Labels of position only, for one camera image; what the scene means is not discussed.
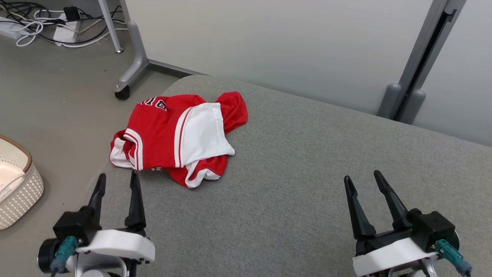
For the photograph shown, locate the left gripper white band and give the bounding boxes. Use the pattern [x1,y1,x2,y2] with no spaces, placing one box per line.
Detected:
[66,170,156,277]

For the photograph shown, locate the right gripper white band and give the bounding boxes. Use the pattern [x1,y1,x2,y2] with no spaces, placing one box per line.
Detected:
[344,170,439,277]

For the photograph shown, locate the red basketball jersey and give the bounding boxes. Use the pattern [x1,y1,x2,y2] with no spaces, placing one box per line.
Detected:
[110,94,193,172]

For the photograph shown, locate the red and white shorts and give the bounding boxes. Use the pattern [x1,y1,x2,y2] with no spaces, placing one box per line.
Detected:
[169,91,249,189]

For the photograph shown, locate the white woven laundry basket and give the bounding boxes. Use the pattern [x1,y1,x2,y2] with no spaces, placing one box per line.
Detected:
[0,134,44,230]

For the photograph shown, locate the pale cloth in basket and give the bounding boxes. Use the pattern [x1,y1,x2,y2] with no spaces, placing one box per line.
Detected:
[0,162,26,203]

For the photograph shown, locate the thin metal table leg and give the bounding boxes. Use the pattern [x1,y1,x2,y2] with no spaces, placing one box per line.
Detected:
[98,0,124,53]

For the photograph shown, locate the white power strip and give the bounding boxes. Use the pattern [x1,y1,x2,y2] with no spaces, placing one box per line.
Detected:
[53,19,81,44]

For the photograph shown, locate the black power adapter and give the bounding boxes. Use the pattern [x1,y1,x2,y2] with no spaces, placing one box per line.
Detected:
[63,6,81,22]

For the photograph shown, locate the grey power strip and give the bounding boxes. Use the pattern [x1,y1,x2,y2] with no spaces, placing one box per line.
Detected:
[0,17,24,40]

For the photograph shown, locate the teal left camera cable plug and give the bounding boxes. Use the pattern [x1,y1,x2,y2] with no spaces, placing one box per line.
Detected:
[50,236,80,274]

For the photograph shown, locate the teal camera cable plug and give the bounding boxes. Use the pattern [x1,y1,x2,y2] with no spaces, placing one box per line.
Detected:
[435,239,473,276]
[50,236,80,274]

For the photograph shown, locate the teal right camera cable plug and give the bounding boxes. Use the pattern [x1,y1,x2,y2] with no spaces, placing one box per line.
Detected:
[435,239,473,276]

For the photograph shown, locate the white cable bundle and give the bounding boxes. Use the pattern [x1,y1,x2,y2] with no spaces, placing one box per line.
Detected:
[15,8,129,48]

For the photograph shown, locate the black cable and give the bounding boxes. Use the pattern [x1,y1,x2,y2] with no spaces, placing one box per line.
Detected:
[0,0,124,47]

